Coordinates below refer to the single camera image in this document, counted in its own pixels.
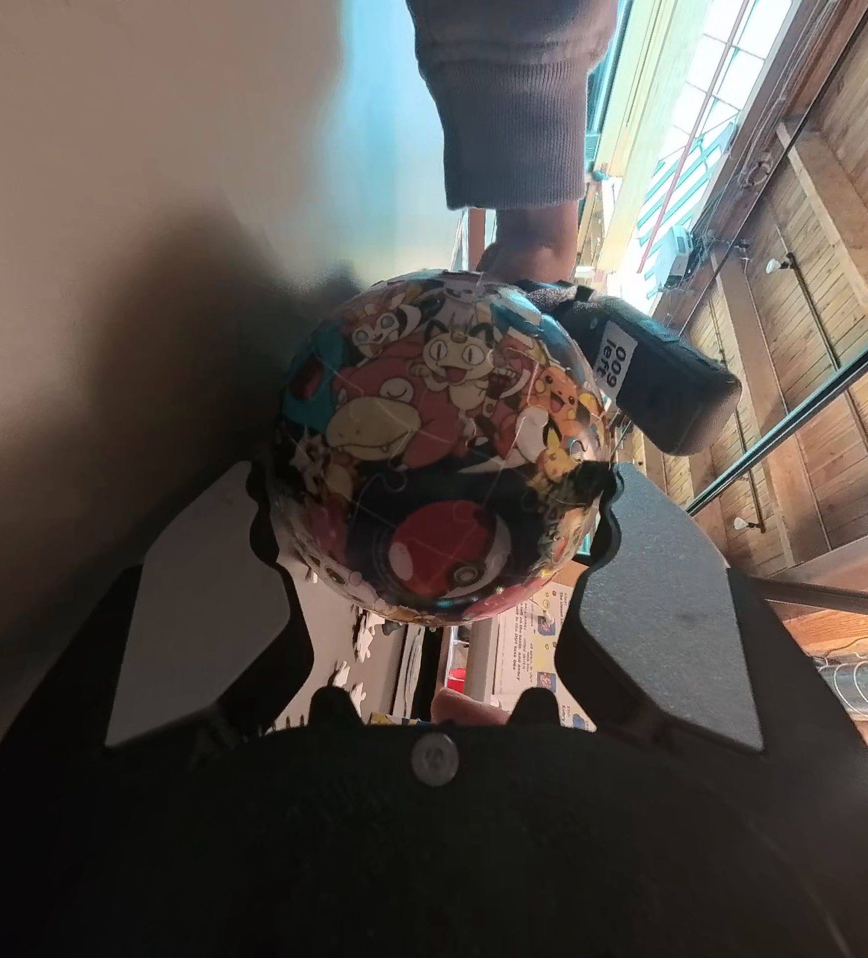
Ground person's right hand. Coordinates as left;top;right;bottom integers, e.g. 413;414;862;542
430;689;513;727

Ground scattered loose puzzle pieces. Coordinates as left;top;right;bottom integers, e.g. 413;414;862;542
329;606;379;712

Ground dark metal pole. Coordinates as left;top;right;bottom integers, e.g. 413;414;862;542
756;575;868;624

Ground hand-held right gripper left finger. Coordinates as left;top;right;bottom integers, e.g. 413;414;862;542
103;461;315;749

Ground colourful puzzle ball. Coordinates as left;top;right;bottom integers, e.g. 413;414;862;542
269;269;618;622

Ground person's left hand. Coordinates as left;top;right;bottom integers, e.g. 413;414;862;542
475;201;582;289

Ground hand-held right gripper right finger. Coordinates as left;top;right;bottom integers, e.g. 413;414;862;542
552;463;766;754

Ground green ceiling rail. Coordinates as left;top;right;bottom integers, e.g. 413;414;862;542
684;305;868;519

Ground window air conditioner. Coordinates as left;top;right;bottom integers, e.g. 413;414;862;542
658;225;698;289

